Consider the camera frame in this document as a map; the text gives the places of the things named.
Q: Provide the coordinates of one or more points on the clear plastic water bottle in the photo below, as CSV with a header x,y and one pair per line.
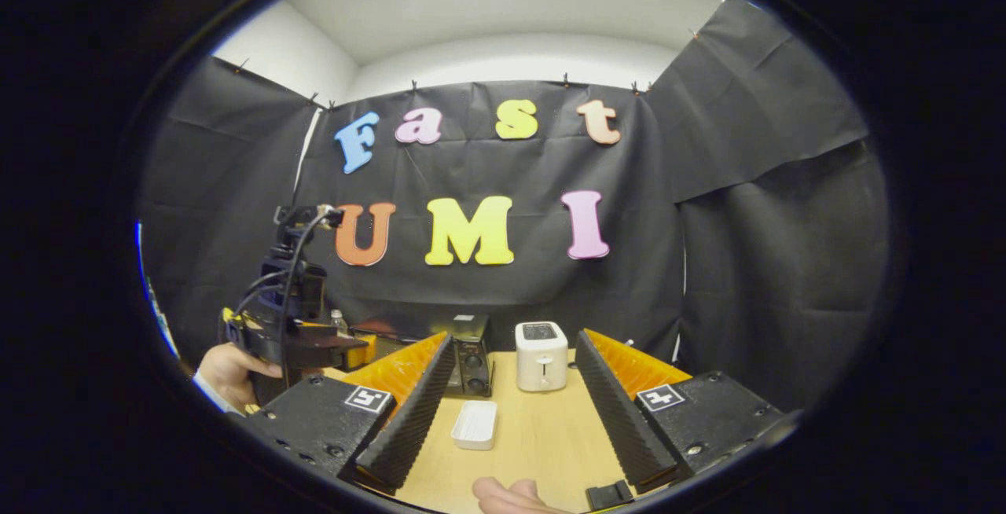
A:
x,y
339,324

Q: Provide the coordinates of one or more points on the black backdrop cloth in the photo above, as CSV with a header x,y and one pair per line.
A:
x,y
747,262

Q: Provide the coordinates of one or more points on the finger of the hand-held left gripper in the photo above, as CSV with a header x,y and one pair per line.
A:
x,y
322,347

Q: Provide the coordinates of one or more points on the white toaster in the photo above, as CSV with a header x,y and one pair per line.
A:
x,y
541,357

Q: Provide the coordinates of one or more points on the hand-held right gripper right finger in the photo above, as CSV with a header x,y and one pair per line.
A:
x,y
621,420

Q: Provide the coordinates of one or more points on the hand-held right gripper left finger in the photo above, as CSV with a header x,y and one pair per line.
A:
x,y
416,420

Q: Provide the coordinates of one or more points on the black electric oven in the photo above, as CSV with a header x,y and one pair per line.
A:
x,y
471,357

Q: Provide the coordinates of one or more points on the white rectangular tray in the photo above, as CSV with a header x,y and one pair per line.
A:
x,y
475,425

